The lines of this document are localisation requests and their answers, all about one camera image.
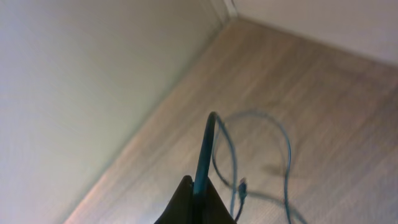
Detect black usb-c cable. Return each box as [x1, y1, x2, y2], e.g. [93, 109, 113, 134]
[211, 108, 308, 224]

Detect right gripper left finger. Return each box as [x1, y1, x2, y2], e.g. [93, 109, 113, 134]
[154, 175, 193, 224]

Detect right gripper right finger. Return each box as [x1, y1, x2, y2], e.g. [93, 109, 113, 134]
[203, 179, 236, 224]

